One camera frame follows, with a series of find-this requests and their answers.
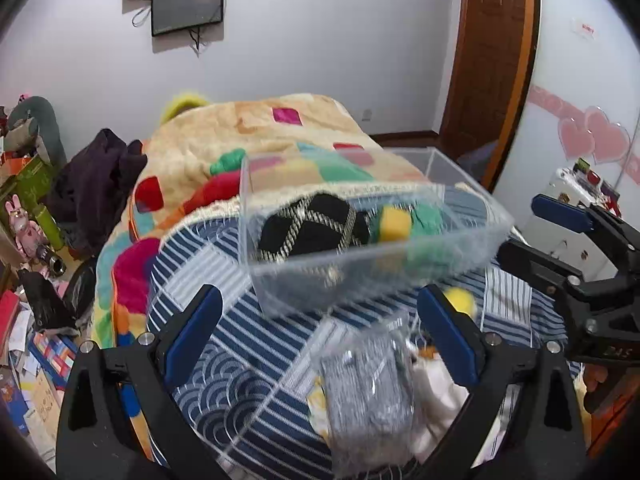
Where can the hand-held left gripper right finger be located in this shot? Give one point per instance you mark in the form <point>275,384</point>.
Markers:
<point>450,332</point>

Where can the pink heart wall decal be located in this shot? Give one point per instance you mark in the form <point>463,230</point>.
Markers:
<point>595,135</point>

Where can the black plastic bag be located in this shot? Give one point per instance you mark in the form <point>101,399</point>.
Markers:
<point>47,300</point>

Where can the white wall sticker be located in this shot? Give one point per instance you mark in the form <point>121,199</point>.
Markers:
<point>585,28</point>

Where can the grey socks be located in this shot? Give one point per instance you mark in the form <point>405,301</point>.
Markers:
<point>367,390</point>

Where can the green bottle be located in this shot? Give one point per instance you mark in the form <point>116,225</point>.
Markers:
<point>49,227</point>

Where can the yellow plush toy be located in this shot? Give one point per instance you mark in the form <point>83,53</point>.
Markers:
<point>184,105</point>

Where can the wooden door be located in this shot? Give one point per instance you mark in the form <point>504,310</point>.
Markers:
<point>487,60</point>

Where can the yellow sponge block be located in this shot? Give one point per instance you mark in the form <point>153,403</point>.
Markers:
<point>395,225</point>

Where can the green cardboard box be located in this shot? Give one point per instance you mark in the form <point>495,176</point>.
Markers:
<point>27,180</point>

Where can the white wall socket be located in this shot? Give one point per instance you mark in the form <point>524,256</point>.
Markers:
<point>367,114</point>

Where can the dark purple clothes pile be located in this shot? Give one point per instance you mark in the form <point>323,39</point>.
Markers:
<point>95,185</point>

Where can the yellow fluffy ball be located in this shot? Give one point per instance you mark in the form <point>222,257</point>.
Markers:
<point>461,300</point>

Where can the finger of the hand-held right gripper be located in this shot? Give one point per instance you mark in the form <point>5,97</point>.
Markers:
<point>535,262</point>
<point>560,213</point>

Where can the pink rabbit toy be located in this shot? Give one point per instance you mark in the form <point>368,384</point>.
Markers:
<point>22,225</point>

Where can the colourful patchwork blanket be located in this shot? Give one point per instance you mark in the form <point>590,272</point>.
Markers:
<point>200,160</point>

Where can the small black wall monitor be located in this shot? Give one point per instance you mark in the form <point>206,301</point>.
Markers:
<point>187,6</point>

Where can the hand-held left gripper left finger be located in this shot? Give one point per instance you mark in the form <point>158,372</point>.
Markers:
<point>192,332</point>

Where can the white cloth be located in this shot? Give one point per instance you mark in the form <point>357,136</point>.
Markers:
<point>435,400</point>

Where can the blue striped bedsheet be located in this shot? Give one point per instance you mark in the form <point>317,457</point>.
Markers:
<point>240,310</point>

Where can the green fluffy cloth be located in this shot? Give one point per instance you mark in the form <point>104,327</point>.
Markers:
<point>427,217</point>

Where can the pile of books and papers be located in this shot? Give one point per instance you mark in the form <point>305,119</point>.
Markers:
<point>35,375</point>

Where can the grey plush toy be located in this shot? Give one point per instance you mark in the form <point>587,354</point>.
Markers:
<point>37,125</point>

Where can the black gold-trimmed cloth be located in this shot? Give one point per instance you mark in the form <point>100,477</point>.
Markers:
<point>312,232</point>

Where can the white cabinet with stickers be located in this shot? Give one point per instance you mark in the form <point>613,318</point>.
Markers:
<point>575,240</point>

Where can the clear plastic box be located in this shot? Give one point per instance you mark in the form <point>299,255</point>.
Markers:
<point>350,280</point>

